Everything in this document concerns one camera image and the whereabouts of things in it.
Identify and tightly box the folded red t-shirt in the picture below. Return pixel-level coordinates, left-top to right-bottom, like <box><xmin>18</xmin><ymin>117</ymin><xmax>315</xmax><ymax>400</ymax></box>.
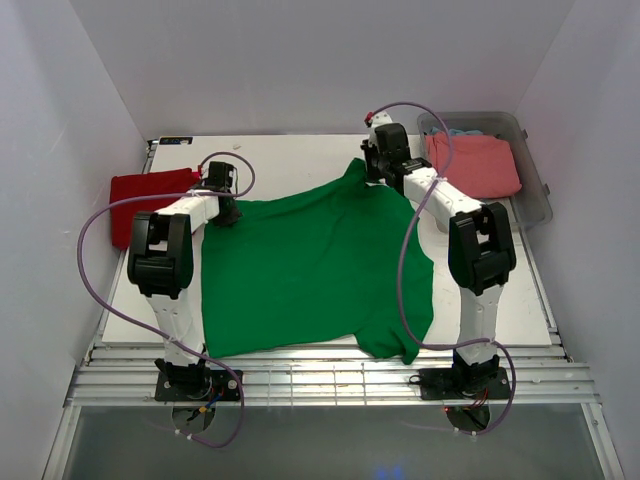
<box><xmin>109</xmin><ymin>168</ymin><xmax>200</xmax><ymax>250</ymax></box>

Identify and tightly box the green t-shirt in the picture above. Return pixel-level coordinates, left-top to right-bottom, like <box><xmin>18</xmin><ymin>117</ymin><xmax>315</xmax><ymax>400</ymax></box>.
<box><xmin>201</xmin><ymin>159</ymin><xmax>434</xmax><ymax>364</ymax></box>

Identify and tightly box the light blue folded t-shirt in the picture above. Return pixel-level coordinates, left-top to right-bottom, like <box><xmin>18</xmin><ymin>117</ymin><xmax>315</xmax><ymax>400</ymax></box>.
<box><xmin>448</xmin><ymin>129</ymin><xmax>484</xmax><ymax>136</ymax></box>

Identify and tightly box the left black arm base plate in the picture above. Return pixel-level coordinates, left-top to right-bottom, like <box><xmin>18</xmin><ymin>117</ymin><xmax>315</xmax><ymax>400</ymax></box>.
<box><xmin>153</xmin><ymin>368</ymin><xmax>243</xmax><ymax>402</ymax></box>

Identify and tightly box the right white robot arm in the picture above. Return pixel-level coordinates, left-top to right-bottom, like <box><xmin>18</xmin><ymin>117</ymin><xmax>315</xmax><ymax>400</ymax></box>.
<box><xmin>361</xmin><ymin>113</ymin><xmax>516</xmax><ymax>400</ymax></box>

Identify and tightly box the aluminium rail frame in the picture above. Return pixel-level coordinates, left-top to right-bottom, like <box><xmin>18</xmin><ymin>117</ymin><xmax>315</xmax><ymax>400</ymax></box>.
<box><xmin>67</xmin><ymin>343</ymin><xmax>600</xmax><ymax>407</ymax></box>

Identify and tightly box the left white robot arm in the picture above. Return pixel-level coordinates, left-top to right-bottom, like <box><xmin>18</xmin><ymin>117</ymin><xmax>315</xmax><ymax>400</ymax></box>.
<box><xmin>127</xmin><ymin>162</ymin><xmax>241</xmax><ymax>400</ymax></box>

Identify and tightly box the clear plastic bin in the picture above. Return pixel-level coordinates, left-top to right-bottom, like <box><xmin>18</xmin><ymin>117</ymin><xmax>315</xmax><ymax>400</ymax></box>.
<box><xmin>417</xmin><ymin>111</ymin><xmax>553</xmax><ymax>230</ymax></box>

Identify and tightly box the pink folded t-shirt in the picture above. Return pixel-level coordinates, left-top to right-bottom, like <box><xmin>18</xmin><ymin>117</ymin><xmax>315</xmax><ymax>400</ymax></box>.
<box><xmin>425</xmin><ymin>132</ymin><xmax>522</xmax><ymax>199</ymax></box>

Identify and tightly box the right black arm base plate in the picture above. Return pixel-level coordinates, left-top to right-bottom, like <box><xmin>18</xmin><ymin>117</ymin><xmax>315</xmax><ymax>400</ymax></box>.
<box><xmin>409</xmin><ymin>361</ymin><xmax>511</xmax><ymax>400</ymax></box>

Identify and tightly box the blue label sticker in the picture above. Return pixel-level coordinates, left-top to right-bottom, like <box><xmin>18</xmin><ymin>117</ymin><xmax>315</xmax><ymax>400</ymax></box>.
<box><xmin>158</xmin><ymin>136</ymin><xmax>193</xmax><ymax>145</ymax></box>

